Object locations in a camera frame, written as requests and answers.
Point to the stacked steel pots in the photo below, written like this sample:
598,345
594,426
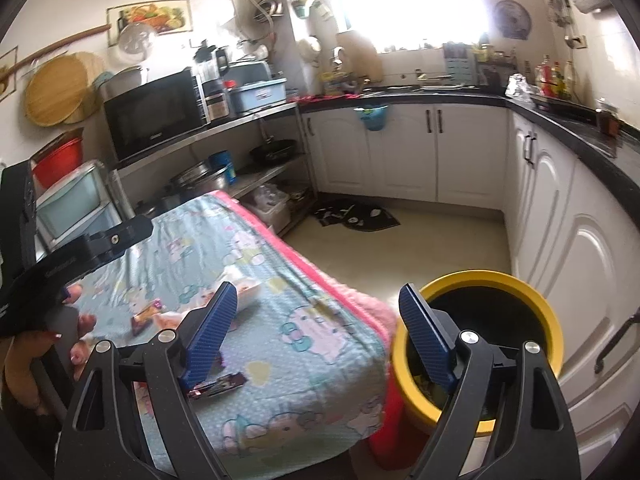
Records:
197,180

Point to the plastic drawer cabinet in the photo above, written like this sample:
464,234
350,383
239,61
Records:
75,200

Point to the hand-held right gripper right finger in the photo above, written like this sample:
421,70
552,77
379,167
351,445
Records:
425,332

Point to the black stone countertop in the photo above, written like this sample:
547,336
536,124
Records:
575,130

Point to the fruit wall picture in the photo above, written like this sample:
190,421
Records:
165,15

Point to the black floor mat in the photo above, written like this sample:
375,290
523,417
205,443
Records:
357,216

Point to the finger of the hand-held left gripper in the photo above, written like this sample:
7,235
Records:
120,237

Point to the hanging kitchen utensils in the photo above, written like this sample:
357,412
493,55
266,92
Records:
560,10

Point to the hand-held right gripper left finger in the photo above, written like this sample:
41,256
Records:
210,332

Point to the black blender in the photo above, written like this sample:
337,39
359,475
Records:
212,85

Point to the row of condiment bottles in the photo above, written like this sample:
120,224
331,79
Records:
555,80

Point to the crumpled clear plastic bag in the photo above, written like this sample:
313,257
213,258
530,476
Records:
519,85

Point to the kitchen window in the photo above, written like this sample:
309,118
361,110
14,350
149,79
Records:
415,0

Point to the clear glass pot lid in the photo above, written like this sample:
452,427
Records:
137,40

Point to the steel pot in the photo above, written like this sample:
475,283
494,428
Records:
125,81

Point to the white printed plastic bag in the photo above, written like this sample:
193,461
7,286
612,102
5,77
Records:
247,292

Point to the red plastic basin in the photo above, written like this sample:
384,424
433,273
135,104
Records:
57,161

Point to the blue hanging basket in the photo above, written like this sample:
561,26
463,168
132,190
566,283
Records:
372,119

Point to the cartoon printed blanket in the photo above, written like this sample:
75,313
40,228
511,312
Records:
310,370

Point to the clear plastic storage box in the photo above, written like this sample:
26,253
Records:
272,206

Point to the round wooden board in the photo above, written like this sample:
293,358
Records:
60,90

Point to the blue-grey storage box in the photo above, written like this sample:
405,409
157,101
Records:
257,92

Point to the brown lidded jar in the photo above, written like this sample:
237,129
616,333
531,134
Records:
607,121

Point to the green drawer organizer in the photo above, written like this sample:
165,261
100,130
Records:
460,66

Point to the wooden rolling pin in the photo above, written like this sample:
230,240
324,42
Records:
55,44

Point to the dark glossy snack wrapper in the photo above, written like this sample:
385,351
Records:
222,385

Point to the dark orange snack wrapper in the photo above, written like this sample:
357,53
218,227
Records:
145,315

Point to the yellow rimmed trash bin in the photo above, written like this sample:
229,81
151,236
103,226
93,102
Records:
525,291

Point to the green wall holder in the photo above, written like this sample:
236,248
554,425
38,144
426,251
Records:
310,7

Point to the metal shelf rack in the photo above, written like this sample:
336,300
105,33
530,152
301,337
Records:
240,122

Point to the black frying pan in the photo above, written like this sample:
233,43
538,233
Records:
272,151

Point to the person's left hand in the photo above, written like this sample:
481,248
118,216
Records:
86,321

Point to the blue can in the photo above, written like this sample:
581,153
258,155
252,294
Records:
223,166

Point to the black microwave oven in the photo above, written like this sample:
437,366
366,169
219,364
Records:
155,112

